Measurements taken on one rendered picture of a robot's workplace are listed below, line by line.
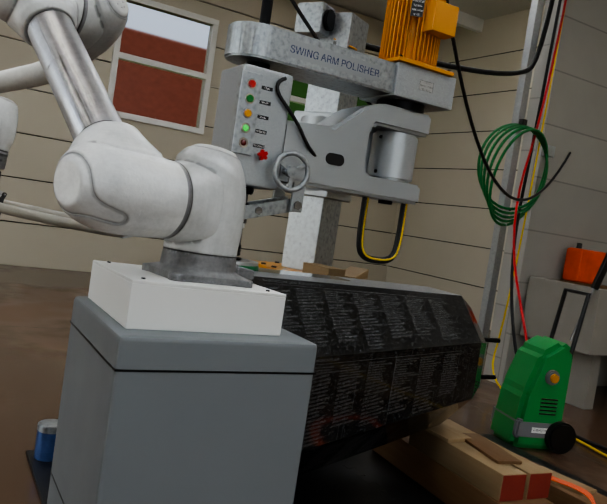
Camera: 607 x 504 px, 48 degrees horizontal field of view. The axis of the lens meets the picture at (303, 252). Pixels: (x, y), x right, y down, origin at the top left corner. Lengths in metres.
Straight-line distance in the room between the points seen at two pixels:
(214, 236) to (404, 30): 1.70
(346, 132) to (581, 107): 3.34
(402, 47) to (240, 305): 1.75
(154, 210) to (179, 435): 0.41
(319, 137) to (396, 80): 0.40
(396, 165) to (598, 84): 3.32
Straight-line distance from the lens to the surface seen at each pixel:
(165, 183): 1.26
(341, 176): 2.61
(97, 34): 1.77
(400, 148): 2.78
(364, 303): 2.47
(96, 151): 1.23
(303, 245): 3.33
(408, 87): 2.77
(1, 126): 2.18
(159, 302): 1.26
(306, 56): 2.54
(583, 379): 5.22
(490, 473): 2.66
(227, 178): 1.35
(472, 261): 9.01
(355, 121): 2.64
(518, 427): 3.84
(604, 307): 5.06
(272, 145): 2.45
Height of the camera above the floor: 1.05
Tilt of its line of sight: 3 degrees down
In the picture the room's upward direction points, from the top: 9 degrees clockwise
